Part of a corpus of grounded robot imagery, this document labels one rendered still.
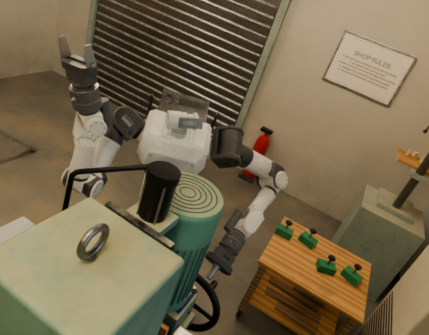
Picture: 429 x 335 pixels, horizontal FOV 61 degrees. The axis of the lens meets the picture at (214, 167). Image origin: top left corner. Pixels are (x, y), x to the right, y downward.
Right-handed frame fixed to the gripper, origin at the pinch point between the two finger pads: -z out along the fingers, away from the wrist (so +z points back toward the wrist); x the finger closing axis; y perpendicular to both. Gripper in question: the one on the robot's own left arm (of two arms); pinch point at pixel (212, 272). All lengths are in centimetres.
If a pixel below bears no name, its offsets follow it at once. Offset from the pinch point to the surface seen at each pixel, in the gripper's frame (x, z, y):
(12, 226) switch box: 53, -35, 67
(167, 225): 33, -19, 72
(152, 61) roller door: 129, 197, -214
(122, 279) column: 34, -32, 79
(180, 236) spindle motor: 29, -16, 64
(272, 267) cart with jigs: -45, 41, -56
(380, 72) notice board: -44, 247, -65
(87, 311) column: 35, -38, 83
